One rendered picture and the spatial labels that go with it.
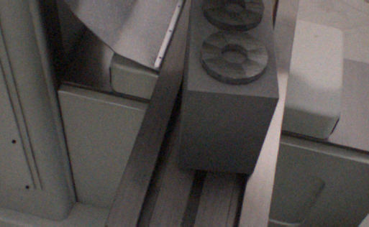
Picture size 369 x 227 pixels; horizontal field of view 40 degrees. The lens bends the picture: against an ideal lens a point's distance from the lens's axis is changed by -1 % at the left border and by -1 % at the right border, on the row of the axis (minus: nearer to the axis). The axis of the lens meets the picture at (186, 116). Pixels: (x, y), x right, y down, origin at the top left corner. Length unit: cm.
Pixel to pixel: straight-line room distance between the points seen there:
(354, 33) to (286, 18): 158
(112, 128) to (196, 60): 59
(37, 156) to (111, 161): 19
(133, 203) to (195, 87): 21
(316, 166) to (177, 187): 49
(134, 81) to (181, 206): 41
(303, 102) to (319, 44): 19
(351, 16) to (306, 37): 152
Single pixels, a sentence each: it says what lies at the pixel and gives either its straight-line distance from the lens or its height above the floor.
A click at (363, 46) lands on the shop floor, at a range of 257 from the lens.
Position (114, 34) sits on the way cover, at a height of 91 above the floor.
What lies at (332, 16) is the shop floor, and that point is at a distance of 268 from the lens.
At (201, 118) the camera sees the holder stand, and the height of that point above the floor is 108.
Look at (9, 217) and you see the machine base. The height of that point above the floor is 20.
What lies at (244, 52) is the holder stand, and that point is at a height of 114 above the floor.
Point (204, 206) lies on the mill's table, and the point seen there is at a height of 95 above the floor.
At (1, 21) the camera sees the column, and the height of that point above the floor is 96.
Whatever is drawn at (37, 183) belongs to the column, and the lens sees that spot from 145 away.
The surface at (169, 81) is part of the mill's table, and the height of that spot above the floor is 95.
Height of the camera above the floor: 162
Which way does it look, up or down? 52 degrees down
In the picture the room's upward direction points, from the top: 7 degrees clockwise
